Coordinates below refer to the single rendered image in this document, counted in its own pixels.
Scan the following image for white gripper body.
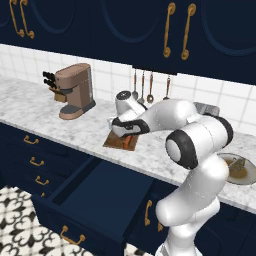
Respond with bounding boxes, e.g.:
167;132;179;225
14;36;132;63
106;115;125;138

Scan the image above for brown wooden cutting board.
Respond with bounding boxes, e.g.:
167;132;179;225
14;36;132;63
102;129;140;152

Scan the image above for navy drawer front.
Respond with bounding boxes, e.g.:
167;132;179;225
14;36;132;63
8;162;73;198
0;121;98;162
2;142;86;179

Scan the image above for brown knife block black knives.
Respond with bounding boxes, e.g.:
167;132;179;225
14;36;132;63
42;70;69;103

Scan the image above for open navy drawer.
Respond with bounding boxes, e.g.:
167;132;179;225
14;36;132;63
31;155;155;256

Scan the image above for brown grey meat piece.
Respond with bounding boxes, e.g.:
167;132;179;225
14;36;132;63
224;156;250;180

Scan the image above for white round plate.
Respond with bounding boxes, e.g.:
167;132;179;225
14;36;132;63
216;152;256;186

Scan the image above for orange red item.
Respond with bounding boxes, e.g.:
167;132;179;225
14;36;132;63
122;134;134;150

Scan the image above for brown coffee machine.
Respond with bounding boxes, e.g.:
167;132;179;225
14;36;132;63
54;62;97;121

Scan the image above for navy upper cupboard door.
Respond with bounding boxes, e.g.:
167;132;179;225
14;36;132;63
14;0;101;63
88;0;181;75
175;0;256;86
0;0;19;48

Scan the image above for navy cupboard door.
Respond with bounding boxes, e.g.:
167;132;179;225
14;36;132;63
127;179;178;256
88;0;181;75
14;0;101;63
194;199;256;256
0;0;19;48
175;0;256;86

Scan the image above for grey metal toaster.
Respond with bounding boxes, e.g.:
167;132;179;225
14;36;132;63
193;101;221;117

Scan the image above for navy lower cupboard door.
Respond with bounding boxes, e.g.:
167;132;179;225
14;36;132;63
127;179;178;256
194;199;256;256

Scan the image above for hanging spoon wooden handle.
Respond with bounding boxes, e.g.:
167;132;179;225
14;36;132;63
131;69;139;101

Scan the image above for hanging spatula wooden handle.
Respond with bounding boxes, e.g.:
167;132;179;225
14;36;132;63
137;70;147;105

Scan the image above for hanging ladle wooden handle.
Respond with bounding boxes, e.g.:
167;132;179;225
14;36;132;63
146;72;155;104

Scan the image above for short hanging tool wooden handle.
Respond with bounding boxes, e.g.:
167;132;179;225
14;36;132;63
162;75;172;101

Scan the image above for long gold cupboard handle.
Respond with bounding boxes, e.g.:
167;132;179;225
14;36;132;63
8;0;26;38
19;0;36;40
162;2;177;59
180;2;198;61

